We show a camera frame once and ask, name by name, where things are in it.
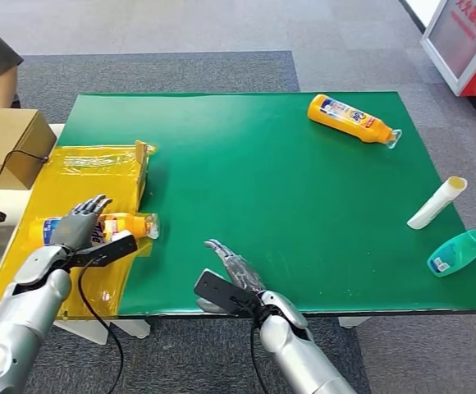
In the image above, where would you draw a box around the white table leg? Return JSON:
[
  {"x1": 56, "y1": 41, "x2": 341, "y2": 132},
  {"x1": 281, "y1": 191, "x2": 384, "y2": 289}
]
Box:
[
  {"x1": 110, "y1": 318, "x2": 152, "y2": 341},
  {"x1": 52, "y1": 318, "x2": 110, "y2": 347},
  {"x1": 338, "y1": 316, "x2": 372, "y2": 329}
]

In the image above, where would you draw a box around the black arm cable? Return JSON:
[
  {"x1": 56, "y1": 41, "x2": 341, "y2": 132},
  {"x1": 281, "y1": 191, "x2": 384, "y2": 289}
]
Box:
[
  {"x1": 76, "y1": 259, "x2": 125, "y2": 394},
  {"x1": 249, "y1": 319, "x2": 270, "y2": 394}
]

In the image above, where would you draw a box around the green table mat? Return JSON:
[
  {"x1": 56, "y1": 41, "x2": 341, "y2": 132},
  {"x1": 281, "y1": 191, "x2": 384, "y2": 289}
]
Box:
[{"x1": 57, "y1": 91, "x2": 476, "y2": 318}]

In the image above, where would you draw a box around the brown cardboard box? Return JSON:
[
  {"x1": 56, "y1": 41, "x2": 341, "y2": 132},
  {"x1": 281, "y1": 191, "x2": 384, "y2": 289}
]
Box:
[{"x1": 0, "y1": 106, "x2": 58, "y2": 191}]

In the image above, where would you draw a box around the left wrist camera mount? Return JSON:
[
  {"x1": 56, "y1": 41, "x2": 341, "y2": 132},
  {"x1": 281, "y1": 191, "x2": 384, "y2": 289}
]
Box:
[{"x1": 62, "y1": 234, "x2": 139, "y2": 270}]

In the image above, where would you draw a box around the thin black cable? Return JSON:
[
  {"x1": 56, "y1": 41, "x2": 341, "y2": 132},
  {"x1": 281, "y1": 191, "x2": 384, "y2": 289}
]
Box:
[{"x1": 0, "y1": 149, "x2": 50, "y2": 211}]

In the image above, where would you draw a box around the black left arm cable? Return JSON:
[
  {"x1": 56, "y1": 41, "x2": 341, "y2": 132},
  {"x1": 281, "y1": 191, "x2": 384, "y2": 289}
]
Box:
[{"x1": 76, "y1": 259, "x2": 125, "y2": 394}]

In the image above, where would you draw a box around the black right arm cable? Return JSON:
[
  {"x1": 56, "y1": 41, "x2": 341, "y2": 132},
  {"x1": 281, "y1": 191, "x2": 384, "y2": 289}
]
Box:
[{"x1": 249, "y1": 319, "x2": 270, "y2": 394}]

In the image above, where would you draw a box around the yellow plastic wrapped board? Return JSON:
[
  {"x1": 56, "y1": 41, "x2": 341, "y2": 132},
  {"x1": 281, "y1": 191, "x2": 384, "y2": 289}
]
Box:
[{"x1": 0, "y1": 140, "x2": 159, "y2": 323}]

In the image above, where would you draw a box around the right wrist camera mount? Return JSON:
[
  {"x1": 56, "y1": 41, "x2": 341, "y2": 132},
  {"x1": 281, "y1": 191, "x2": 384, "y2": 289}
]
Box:
[{"x1": 193, "y1": 269, "x2": 264, "y2": 318}]

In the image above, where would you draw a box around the white tube bottle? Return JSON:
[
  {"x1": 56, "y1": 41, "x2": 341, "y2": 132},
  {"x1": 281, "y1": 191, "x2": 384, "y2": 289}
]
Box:
[{"x1": 406, "y1": 175, "x2": 468, "y2": 231}]

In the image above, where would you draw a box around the red and white sign stand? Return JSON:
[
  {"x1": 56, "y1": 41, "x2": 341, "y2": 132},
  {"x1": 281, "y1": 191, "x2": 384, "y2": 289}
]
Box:
[{"x1": 420, "y1": 0, "x2": 476, "y2": 99}]

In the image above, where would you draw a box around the orange bottle with clear cap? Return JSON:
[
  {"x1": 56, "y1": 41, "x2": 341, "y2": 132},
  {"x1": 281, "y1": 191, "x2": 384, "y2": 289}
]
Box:
[
  {"x1": 307, "y1": 93, "x2": 403, "y2": 150},
  {"x1": 27, "y1": 211, "x2": 161, "y2": 249}
]

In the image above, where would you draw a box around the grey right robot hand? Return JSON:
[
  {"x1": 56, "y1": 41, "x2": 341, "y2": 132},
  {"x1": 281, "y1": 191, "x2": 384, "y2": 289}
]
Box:
[{"x1": 203, "y1": 239, "x2": 267, "y2": 296}]

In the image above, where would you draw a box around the teal transparent bottle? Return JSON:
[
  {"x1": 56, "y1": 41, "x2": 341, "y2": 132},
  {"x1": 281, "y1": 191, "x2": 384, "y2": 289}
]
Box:
[{"x1": 426, "y1": 229, "x2": 476, "y2": 279}]

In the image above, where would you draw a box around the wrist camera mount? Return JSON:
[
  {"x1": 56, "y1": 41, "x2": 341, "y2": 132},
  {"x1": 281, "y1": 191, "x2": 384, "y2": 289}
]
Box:
[
  {"x1": 193, "y1": 269, "x2": 264, "y2": 318},
  {"x1": 62, "y1": 234, "x2": 139, "y2": 270}
]

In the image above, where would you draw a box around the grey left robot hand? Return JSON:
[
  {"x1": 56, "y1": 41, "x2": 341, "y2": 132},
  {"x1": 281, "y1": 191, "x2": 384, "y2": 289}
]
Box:
[{"x1": 49, "y1": 194, "x2": 113, "y2": 254}]

